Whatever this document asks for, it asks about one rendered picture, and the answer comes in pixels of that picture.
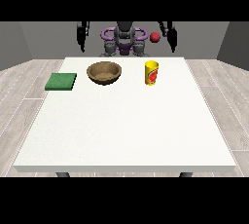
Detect green square pad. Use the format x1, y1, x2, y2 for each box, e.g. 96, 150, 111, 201
44, 72, 78, 92

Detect grey robot trunk purple rings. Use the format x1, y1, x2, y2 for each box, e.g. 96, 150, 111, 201
98, 21, 151, 58

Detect brown wooden bowl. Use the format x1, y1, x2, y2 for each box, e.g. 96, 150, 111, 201
86, 60, 124, 87

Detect dark table leg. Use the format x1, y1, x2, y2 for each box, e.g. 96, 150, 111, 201
54, 171, 71, 178
178, 171, 194, 178

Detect small red ball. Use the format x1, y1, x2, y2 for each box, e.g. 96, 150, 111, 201
149, 31, 161, 44

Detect yellow cup with melon print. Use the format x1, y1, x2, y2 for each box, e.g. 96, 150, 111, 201
144, 59, 160, 87

